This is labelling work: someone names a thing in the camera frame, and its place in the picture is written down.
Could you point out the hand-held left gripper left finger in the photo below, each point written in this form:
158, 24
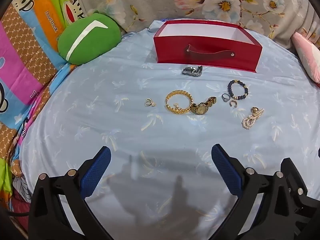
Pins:
96, 172

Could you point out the grey floral blanket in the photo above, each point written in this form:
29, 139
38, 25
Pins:
155, 0

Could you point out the light blue bed sheet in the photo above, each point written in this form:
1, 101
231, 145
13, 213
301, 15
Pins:
100, 120

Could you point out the silver wristwatch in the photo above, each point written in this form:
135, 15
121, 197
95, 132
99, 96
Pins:
192, 71

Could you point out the red cardboard box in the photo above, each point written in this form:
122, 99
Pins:
207, 52

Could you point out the gold wristwatch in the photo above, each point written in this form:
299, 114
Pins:
198, 109

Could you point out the green round cushion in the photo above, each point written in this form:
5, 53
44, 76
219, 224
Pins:
95, 35

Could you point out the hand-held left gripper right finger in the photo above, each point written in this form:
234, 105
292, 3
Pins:
226, 170

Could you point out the pink pillow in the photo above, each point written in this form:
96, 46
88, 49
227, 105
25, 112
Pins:
308, 52

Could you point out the colourful cartoon printed blanket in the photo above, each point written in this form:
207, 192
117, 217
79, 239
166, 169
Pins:
32, 42

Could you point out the small silver hoop earring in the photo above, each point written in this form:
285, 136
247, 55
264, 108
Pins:
234, 104

